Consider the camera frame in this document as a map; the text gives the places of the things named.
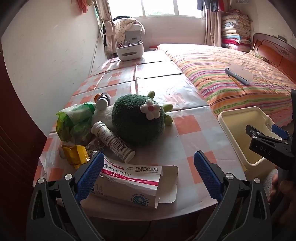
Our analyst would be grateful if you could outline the white and pink medicine box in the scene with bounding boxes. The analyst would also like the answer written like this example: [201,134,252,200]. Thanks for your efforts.
[89,152,179,209]

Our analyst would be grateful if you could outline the orange checked tablecloth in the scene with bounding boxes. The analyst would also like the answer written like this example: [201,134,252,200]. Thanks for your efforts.
[32,51,248,217]

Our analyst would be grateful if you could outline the white desktop organizer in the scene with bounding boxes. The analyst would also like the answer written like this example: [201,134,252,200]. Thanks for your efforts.
[116,40,144,61]

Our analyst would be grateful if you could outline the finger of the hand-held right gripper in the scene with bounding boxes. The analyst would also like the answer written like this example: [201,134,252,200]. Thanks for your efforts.
[245,124,293,166]
[272,125,293,145]

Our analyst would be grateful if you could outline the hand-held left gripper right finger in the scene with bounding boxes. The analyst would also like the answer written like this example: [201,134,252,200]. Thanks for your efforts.
[194,151,272,241]

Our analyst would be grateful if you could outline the striped bed quilt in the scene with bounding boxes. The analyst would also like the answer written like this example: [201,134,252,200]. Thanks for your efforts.
[156,43,296,127]

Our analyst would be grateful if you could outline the yellow packet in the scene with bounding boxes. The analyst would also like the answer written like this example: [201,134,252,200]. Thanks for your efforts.
[60,144,90,171]

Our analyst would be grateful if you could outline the large green plastic bag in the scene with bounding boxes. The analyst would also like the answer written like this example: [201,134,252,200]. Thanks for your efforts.
[56,102,97,141]

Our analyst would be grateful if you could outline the white appliance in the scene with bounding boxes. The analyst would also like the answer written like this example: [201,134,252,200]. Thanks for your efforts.
[125,24,142,44]

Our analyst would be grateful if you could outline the green plush toy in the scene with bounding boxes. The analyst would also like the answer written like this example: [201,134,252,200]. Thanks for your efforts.
[112,91,174,146]

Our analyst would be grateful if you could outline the window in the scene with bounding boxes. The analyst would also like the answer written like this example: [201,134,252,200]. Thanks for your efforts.
[109,0,205,18]

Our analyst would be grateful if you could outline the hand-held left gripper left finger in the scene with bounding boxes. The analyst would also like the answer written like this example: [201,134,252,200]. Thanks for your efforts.
[26,152,111,241]

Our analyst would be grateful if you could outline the person's right hand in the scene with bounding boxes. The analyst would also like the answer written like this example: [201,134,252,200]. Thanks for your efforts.
[269,173,281,203]

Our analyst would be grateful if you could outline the white tablet tube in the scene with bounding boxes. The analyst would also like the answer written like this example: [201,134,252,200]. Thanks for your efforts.
[91,121,136,163]

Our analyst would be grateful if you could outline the floral pillow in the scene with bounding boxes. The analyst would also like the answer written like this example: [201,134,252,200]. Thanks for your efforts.
[250,50,266,61]

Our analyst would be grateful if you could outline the small balled green bag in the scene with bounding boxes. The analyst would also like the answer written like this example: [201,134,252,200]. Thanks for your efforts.
[70,122,93,144]

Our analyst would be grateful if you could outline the white wall cable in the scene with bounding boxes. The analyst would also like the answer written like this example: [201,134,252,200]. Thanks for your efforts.
[89,23,102,75]

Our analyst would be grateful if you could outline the stack of folded quilts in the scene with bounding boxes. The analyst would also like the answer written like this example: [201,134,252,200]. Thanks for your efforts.
[221,9,252,51]

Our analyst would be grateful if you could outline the brown bottle with white cap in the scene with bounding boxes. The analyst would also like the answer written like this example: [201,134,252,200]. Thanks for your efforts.
[96,92,112,109]

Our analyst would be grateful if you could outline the cream plastic bin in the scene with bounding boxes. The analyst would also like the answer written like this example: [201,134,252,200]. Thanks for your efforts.
[217,106,289,166]

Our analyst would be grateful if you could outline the beige hanging garment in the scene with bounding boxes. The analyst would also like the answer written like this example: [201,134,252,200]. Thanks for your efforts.
[103,20,116,54]

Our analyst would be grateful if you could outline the beige curtain beside wall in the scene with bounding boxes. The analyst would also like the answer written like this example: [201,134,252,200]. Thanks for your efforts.
[96,0,117,58]

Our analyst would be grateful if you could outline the pink hanging cloth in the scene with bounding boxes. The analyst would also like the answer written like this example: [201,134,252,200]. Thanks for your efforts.
[77,0,93,13]

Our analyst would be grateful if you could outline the hanging dark clothes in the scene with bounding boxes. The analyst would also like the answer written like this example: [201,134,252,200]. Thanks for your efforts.
[198,0,225,12]

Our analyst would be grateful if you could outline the yellow pencil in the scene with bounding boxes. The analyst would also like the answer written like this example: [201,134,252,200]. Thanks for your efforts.
[229,75,245,92]

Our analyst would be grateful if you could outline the wooden headboard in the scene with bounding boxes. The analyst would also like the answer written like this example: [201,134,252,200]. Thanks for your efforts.
[251,33,296,85]

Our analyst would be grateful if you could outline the dotted cloth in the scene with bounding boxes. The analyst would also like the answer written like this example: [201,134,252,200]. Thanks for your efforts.
[114,18,146,44]

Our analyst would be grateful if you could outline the beige curtain beside quilts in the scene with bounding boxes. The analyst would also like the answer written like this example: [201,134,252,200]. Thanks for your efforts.
[205,5,222,47]

